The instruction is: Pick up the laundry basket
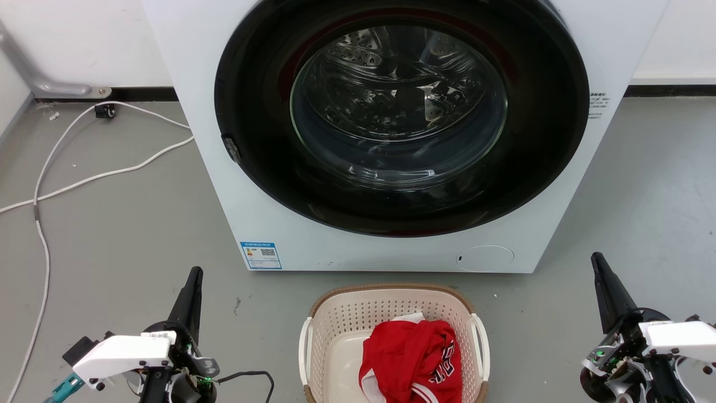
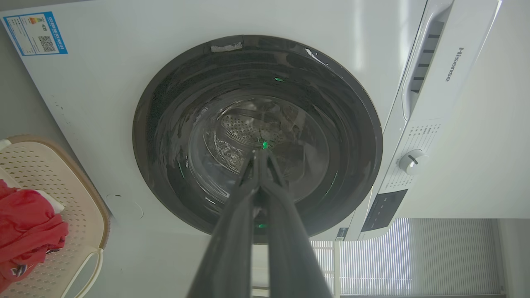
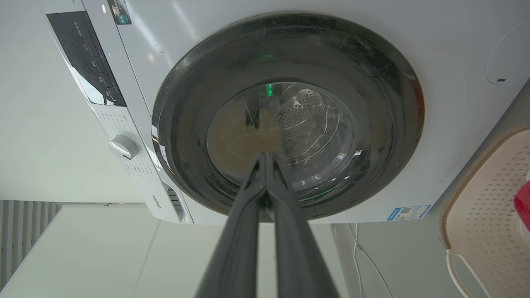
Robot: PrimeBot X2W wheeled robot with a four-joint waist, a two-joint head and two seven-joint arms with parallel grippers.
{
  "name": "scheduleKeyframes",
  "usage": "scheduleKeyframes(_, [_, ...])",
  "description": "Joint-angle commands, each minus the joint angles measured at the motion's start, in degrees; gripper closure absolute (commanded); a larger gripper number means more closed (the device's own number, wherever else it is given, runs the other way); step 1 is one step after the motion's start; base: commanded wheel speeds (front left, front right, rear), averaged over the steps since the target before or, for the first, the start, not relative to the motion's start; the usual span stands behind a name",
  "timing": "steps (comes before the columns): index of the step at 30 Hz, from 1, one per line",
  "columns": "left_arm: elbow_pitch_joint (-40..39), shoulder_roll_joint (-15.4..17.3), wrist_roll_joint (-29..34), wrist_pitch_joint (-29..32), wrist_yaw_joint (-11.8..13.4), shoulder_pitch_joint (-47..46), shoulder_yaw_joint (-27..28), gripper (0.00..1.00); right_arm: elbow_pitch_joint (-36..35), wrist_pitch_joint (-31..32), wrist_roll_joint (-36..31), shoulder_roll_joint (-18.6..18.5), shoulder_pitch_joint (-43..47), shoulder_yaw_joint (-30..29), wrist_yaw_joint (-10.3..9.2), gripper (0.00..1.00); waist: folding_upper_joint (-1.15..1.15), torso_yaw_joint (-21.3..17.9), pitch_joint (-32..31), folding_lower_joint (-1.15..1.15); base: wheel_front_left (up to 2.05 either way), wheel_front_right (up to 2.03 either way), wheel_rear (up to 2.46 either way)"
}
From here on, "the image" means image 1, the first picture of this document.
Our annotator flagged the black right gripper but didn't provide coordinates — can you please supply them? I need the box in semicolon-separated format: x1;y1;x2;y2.
580;252;716;403

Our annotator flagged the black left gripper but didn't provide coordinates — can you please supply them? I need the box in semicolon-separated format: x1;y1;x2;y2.
138;266;220;403

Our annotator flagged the beige plastic laundry basket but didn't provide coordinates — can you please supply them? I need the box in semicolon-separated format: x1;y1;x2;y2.
298;284;491;403

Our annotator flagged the blue energy label sticker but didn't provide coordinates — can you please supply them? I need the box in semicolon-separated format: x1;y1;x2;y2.
240;241;282;270

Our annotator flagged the white front-load washing machine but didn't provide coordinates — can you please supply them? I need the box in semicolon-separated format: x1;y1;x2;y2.
141;0;670;274

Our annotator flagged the round white filter cover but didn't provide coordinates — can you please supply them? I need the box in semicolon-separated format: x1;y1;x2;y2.
455;245;515;273

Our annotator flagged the teal connector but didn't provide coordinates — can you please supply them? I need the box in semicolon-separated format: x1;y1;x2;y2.
44;372;86;403

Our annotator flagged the black round washer door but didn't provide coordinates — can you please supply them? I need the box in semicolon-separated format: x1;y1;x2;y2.
214;0;591;238

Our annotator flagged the small printed text label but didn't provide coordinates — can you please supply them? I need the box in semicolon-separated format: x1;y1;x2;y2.
587;92;609;119

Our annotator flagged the red sports jersey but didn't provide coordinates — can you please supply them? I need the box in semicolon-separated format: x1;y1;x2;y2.
358;320;463;403

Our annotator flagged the grey pipe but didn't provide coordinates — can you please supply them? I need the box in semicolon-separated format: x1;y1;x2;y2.
0;21;112;100

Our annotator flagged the steel washer drum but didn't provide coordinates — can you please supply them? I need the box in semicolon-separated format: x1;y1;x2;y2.
290;24;509;188

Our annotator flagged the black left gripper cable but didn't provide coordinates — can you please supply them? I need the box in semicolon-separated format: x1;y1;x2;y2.
215;371;275;403

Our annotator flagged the thin white cable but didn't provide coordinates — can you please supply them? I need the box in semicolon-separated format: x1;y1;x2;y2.
0;136;195;214

